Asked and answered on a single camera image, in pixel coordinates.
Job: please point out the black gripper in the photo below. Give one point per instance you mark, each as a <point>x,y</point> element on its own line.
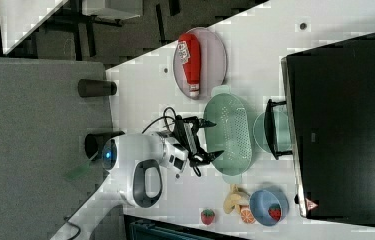
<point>185,132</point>

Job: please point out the green plastic strainer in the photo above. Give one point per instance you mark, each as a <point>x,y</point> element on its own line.
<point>231,133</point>

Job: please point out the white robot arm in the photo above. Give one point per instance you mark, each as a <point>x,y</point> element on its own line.
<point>133,163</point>

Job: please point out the toy banana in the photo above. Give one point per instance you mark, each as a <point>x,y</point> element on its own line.
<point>235,200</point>

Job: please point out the green plastic mug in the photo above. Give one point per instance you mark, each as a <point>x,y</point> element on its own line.
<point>282,132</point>

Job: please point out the toy strawberry on table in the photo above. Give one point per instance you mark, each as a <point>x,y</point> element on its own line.
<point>207,216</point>

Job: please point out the blue plastic bowl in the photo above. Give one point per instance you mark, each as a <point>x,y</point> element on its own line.
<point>261,200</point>

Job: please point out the toy orange slice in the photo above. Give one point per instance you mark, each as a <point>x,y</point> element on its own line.
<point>246,215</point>

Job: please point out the grey round plate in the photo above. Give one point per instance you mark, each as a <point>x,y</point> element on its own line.
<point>213,64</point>

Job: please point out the red ketchup bottle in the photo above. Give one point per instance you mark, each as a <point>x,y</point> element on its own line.
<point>190,56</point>

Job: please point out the toy strawberry in bowl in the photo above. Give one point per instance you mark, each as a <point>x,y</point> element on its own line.
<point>275,212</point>

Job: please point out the black cylindrical utensil holder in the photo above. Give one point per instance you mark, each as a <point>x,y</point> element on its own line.
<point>94,142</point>

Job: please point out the dark brown cup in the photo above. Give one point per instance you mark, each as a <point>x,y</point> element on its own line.
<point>95,88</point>

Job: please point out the grey partition panel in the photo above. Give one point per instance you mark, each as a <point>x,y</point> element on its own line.
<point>43,124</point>

